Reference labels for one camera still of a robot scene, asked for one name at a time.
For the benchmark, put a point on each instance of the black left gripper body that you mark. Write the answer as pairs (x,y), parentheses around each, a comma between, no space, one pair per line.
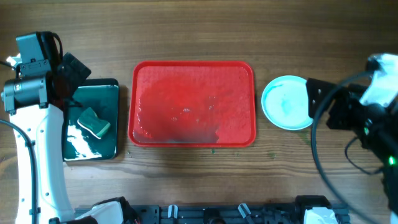
(76,74)

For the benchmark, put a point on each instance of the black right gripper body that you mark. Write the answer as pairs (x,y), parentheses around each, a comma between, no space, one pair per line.
(346,101)

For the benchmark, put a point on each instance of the green yellow sponge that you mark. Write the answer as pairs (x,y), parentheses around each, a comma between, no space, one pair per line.
(90,121)

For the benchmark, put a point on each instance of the white plate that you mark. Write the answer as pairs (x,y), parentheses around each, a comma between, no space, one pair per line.
(285,103)

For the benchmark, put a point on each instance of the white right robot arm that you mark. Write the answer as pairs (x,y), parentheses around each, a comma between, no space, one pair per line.
(365,103)

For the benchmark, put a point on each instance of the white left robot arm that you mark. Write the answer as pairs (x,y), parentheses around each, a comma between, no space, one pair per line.
(43,196)

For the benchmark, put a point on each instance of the black water tray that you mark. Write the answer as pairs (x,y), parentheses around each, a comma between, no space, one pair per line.
(95,97)

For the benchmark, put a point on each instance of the red serving tray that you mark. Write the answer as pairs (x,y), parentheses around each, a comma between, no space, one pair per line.
(192,104)

